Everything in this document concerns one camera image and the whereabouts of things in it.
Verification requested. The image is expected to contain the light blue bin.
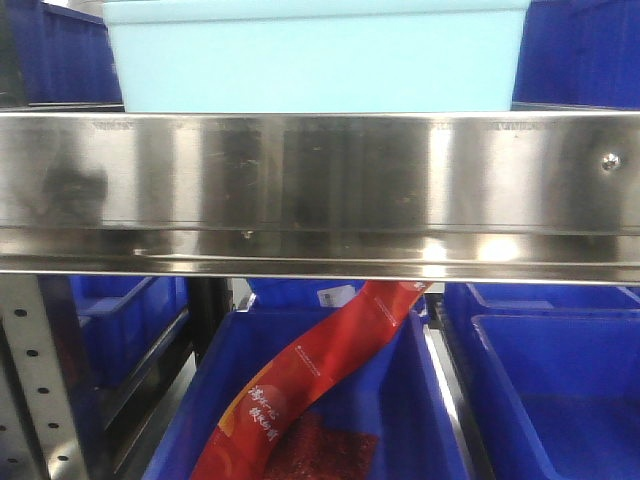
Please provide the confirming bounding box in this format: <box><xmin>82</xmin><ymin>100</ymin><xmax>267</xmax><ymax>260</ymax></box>
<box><xmin>103</xmin><ymin>1</ymin><xmax>528</xmax><ymax>113</ymax></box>

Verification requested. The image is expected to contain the left upper blue bin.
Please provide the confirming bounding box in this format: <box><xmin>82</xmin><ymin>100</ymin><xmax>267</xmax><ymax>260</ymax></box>
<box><xmin>6</xmin><ymin>1</ymin><xmax>122</xmax><ymax>103</ymax></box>

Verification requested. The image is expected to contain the blue bin with snack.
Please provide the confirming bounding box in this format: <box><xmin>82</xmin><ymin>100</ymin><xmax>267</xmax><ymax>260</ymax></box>
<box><xmin>145</xmin><ymin>305</ymin><xmax>471</xmax><ymax>479</ymax></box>

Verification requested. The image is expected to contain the perforated steel shelf upright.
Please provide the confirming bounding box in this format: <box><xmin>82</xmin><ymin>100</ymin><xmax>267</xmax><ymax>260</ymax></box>
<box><xmin>1</xmin><ymin>274</ymin><xmax>89</xmax><ymax>479</ymax></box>

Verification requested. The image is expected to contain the steel shelf front rail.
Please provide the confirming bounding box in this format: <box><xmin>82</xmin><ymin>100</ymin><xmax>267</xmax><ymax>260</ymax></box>
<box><xmin>1</xmin><ymin>111</ymin><xmax>639</xmax><ymax>285</ymax></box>

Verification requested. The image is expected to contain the right upper blue bin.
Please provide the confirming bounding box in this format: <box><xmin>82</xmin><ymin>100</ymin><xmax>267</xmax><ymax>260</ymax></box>
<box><xmin>512</xmin><ymin>1</ymin><xmax>639</xmax><ymax>110</ymax></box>

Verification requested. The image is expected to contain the lower right blue bin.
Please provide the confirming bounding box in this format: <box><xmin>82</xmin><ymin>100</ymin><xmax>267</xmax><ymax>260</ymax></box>
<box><xmin>443</xmin><ymin>283</ymin><xmax>639</xmax><ymax>479</ymax></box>

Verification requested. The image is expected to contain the red snack package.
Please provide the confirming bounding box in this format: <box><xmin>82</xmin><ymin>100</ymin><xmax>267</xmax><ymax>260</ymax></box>
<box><xmin>190</xmin><ymin>280</ymin><xmax>428</xmax><ymax>479</ymax></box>

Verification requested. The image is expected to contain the lower left blue bin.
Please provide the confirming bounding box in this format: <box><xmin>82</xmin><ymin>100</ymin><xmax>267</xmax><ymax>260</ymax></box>
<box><xmin>69</xmin><ymin>274</ymin><xmax>191</xmax><ymax>389</ymax></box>

